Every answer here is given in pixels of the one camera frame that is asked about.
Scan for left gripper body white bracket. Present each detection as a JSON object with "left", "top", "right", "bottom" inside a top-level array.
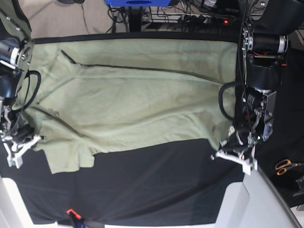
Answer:
[{"left": 210, "top": 125, "right": 258, "bottom": 176}]

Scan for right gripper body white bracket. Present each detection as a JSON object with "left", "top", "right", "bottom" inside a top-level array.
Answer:
[{"left": 1, "top": 125, "right": 45, "bottom": 169}]

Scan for light green T-shirt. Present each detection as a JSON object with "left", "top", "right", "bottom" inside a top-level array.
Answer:
[{"left": 23, "top": 39, "right": 237, "bottom": 174}]

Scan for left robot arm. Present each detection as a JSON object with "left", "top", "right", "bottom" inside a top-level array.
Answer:
[{"left": 215, "top": 0, "right": 304, "bottom": 175}]

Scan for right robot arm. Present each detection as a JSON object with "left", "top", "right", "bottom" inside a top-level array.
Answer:
[{"left": 0, "top": 0, "right": 45, "bottom": 168}]

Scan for white bin right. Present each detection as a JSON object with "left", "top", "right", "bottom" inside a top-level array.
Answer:
[{"left": 215, "top": 169, "right": 301, "bottom": 228}]

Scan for white bin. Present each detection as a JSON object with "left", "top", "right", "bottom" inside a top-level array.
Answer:
[
  {"left": 215, "top": 169, "right": 301, "bottom": 228},
  {"left": 0, "top": 177, "right": 58, "bottom": 228}
]

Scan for white bin left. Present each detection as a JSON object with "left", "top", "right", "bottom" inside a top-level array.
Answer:
[{"left": 0, "top": 177, "right": 58, "bottom": 228}]

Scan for black table cloth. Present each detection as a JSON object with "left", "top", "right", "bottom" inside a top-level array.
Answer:
[{"left": 0, "top": 37, "right": 304, "bottom": 227}]

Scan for red black clamp front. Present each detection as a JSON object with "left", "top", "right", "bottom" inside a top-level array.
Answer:
[{"left": 66, "top": 209, "right": 87, "bottom": 228}]

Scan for blue plastic box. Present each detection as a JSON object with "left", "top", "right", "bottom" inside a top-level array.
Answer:
[{"left": 105, "top": 0, "right": 171, "bottom": 7}]

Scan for black table leg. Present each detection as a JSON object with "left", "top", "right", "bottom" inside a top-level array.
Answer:
[{"left": 127, "top": 6, "right": 146, "bottom": 32}]

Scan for orange handled scissors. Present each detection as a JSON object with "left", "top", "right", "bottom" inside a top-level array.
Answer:
[{"left": 275, "top": 159, "right": 304, "bottom": 176}]

